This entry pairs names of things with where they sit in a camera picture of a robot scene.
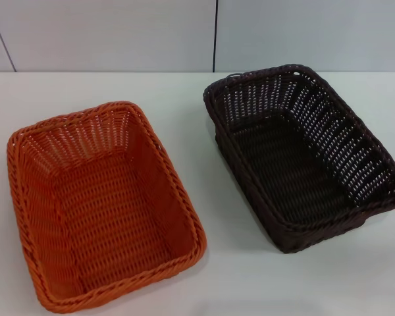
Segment dark brown woven basket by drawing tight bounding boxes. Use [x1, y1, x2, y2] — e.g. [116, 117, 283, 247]
[203, 63, 395, 254]

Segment orange woven plastic basket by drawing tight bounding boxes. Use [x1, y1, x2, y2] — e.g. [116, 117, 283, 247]
[6, 101, 207, 313]

